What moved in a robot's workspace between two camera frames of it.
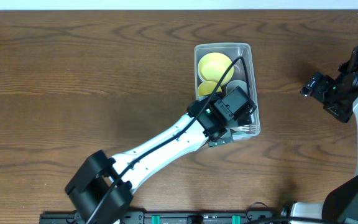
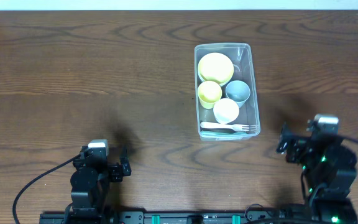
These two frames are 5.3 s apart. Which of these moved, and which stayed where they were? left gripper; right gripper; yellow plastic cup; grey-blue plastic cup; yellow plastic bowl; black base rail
Moved: left gripper; right gripper
Stayed: yellow plastic cup; black base rail; yellow plastic bowl; grey-blue plastic cup
